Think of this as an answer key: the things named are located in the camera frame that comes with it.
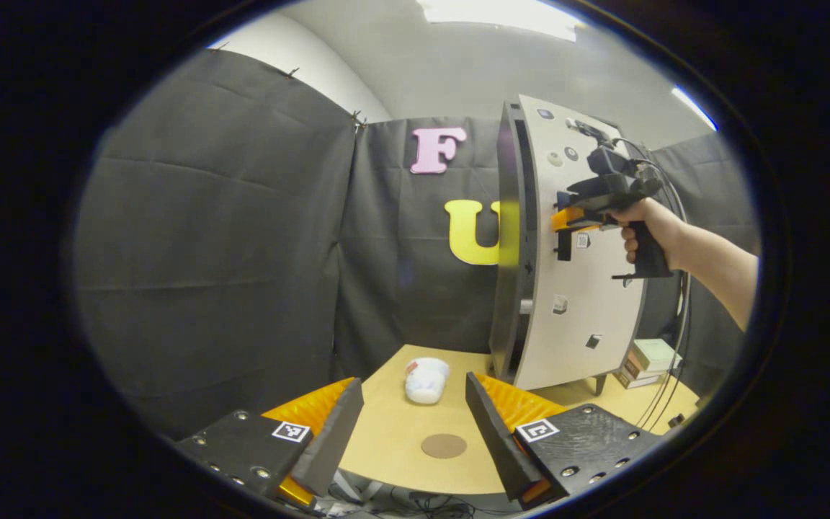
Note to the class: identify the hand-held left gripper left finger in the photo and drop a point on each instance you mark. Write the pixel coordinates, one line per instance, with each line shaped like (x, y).
(332, 440)

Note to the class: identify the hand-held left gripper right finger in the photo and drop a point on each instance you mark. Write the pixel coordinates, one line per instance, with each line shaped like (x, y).
(496, 440)

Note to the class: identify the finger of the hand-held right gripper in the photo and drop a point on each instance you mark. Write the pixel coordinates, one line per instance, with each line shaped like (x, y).
(566, 218)

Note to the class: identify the brown round coaster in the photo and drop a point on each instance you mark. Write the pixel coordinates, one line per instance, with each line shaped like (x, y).
(444, 446)

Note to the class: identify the dark grey cabinet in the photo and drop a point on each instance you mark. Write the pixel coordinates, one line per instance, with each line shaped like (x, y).
(507, 288)

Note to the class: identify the white fluffy cloth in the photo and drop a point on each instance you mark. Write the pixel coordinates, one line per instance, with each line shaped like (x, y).
(426, 380)

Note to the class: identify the ceiling light panel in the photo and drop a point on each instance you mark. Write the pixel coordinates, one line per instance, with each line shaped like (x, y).
(694, 108)
(501, 16)

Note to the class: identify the brown book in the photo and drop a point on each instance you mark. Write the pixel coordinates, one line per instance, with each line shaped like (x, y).
(642, 372)

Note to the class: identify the pale green book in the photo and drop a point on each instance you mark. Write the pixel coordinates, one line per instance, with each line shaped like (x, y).
(656, 353)

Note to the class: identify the small dark block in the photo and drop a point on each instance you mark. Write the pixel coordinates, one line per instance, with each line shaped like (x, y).
(676, 420)

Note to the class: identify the black backdrop cloth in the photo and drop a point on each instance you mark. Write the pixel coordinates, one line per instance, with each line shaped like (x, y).
(213, 252)

